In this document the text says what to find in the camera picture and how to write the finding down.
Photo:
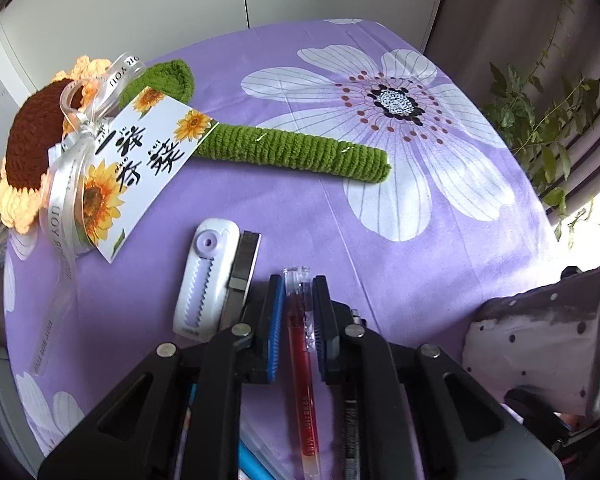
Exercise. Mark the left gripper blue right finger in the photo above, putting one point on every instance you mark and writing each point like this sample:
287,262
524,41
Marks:
327,333

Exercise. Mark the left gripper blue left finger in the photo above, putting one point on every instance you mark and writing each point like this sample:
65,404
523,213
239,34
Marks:
269,328

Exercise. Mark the red transparent gel pen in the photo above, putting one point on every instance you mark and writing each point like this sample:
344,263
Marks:
300,326

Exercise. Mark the grey clay pen holder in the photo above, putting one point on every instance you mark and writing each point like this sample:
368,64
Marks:
546,341

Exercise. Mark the white correction tape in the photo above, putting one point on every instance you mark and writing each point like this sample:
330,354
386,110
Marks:
205,282

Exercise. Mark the black pen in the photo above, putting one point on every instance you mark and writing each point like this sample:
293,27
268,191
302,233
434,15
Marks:
352,464

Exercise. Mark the blue pen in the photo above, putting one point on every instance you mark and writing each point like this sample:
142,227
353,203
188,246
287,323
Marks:
250,465

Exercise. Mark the purple floral tablecloth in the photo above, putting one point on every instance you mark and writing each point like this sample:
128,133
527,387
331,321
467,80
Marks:
352,154

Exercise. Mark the sunflower gift card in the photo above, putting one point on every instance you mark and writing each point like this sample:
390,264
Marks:
135,157

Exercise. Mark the green potted plant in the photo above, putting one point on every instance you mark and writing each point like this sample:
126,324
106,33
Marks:
539,139

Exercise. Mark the white satin ribbon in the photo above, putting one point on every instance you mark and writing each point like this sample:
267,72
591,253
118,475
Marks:
87,104

